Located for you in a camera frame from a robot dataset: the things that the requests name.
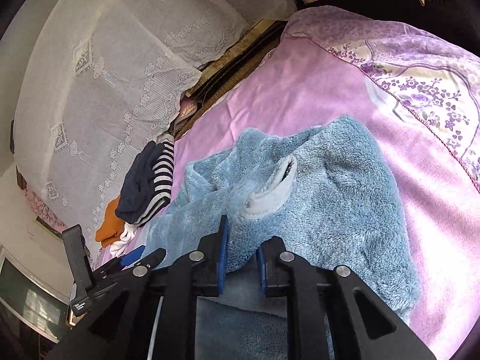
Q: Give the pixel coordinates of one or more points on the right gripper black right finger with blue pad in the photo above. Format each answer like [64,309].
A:
[333,314]

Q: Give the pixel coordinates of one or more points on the white lace cover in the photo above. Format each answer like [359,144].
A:
[104,77]

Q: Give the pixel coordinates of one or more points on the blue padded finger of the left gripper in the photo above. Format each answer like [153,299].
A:
[133,256]

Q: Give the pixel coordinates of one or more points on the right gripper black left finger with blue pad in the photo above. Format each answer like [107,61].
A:
[151,314]

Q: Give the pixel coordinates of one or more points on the pink purple floral bedspread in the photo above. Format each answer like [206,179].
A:
[418,96]

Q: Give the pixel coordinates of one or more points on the orange folded garment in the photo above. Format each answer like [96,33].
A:
[112,226]

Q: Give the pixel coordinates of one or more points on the blue fleece baby garment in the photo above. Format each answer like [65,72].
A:
[327,192]

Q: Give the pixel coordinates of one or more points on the navy striped folded garment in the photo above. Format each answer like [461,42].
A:
[147,186]

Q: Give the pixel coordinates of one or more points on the woven straw mat stack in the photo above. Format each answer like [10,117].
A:
[223,74]

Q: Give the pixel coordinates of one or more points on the white folded garment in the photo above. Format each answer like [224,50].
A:
[117,248]

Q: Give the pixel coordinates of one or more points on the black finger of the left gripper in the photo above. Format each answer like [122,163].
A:
[75,247]

